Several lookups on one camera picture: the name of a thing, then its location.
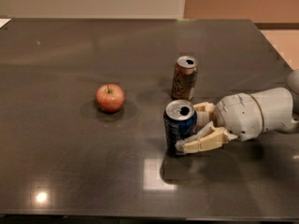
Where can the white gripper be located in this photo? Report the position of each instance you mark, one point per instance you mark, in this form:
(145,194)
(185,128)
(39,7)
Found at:
(239,116)

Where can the blue pepsi can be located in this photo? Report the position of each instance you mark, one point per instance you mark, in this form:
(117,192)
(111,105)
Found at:
(180,120)

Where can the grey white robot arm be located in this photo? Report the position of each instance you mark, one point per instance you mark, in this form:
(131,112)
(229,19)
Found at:
(279,106)

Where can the orange brown soda can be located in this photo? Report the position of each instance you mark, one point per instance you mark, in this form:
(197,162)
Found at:
(184,78)

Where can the red apple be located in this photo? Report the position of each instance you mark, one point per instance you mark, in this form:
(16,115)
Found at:
(110,98)

